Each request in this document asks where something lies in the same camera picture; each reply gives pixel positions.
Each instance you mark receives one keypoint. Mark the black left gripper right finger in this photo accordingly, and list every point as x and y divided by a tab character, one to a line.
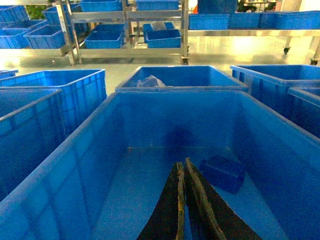
210	217

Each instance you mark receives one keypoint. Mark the blue block part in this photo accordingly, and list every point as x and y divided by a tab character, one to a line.
224	173

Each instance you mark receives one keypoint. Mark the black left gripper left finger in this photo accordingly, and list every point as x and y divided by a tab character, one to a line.
168	217

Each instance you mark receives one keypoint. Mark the blue bin with plastic bag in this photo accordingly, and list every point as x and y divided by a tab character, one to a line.
183	78

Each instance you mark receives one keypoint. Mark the empty blue target bin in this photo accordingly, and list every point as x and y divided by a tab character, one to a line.
104	181

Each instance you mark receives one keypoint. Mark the blue bin behind right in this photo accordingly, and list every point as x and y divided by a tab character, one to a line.
270	84

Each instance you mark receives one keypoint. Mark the blue bin far left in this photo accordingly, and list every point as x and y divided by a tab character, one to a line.
31	127

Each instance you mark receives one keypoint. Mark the clear plastic bag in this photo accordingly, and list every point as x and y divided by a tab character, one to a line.
150	82

